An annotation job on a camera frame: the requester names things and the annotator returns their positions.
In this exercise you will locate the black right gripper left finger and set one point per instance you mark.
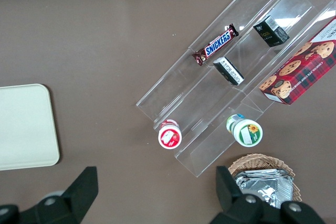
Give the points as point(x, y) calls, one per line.
point(76, 197)

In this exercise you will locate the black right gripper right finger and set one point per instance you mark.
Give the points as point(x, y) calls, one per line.
point(231, 205)

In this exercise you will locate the light wicker basket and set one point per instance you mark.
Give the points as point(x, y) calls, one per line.
point(257, 159)

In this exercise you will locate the beige plastic tray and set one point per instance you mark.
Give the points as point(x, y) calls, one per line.
point(26, 127)

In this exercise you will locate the silver foil container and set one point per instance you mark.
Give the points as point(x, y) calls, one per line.
point(265, 184)

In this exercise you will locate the green sunflower yogurt cup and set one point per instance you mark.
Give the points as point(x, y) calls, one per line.
point(248, 133)

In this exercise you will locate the red strawberry yogurt cup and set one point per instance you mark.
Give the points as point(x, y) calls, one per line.
point(170, 137)

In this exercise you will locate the clear acrylic stepped shelf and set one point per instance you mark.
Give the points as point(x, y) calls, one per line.
point(183, 82)

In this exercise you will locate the small black carton box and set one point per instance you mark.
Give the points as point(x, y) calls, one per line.
point(229, 72)
point(271, 33)

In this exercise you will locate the red tartan cookie box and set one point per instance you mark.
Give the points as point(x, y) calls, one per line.
point(302, 72)

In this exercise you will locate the Snickers chocolate bar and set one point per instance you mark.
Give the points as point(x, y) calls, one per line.
point(218, 44)

